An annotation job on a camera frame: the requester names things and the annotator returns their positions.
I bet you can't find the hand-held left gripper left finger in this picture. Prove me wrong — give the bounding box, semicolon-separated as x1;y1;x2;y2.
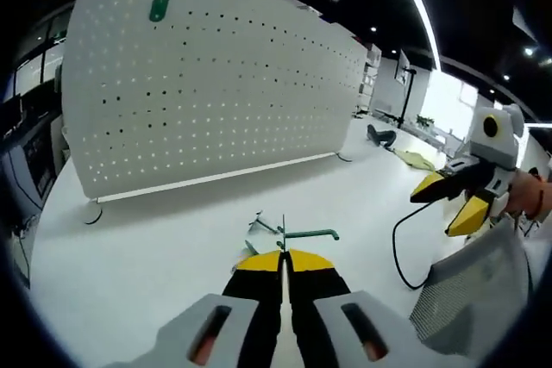
103;249;285;368

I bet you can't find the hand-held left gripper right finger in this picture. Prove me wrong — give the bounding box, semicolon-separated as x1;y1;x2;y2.
286;248;478;368

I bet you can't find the silver metal hook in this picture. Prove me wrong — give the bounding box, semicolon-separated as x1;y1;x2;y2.
248;210;282;236

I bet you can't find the white perforated mounting plate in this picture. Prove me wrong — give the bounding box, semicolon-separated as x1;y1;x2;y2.
60;0;368;226

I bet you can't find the person's right hand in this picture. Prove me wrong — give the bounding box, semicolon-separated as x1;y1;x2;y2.
502;168;541;218

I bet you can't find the yellow green cloth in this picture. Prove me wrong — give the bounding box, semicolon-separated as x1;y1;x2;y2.
393;148;436;171

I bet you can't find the grey mesh basket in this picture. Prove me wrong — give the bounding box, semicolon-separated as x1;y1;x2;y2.
408;216;538;363

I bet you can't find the dark curved stand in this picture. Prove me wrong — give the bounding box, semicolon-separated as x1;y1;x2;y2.
366;123;397;148

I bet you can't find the black tripod stand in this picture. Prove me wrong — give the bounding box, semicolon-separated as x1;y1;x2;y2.
395;49;418;128

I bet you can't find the long ceiling light strip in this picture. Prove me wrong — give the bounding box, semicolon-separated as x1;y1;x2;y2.
385;0;442;72

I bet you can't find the black cable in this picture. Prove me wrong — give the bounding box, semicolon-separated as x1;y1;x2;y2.
391;202;435;291

